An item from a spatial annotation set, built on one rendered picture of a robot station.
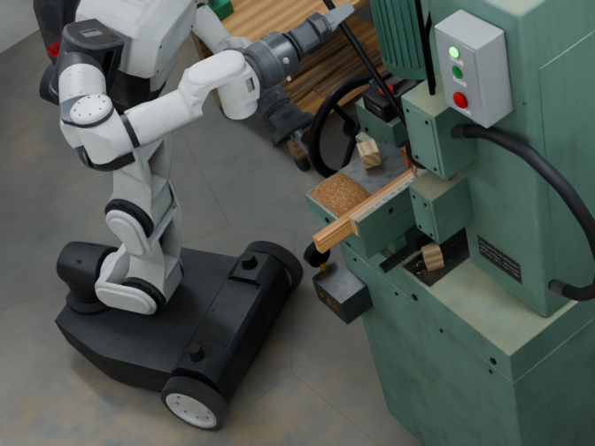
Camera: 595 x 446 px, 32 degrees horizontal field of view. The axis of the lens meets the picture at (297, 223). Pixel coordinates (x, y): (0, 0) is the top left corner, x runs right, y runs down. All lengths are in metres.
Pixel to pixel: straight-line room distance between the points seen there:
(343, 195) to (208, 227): 1.47
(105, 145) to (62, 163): 2.28
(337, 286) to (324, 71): 1.48
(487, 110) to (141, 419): 1.81
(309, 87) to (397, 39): 1.79
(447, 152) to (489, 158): 0.08
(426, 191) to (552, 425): 0.65
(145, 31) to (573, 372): 1.14
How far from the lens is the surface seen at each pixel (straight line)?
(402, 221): 2.20
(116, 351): 3.15
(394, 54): 2.00
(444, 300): 2.14
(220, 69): 1.89
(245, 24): 3.55
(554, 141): 1.79
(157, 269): 2.96
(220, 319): 3.07
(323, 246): 2.14
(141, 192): 2.71
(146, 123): 1.89
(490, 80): 1.65
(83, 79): 2.03
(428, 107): 1.79
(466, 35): 1.63
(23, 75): 4.77
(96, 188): 3.98
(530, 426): 2.27
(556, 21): 1.66
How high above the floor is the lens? 2.43
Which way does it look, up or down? 44 degrees down
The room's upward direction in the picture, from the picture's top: 18 degrees counter-clockwise
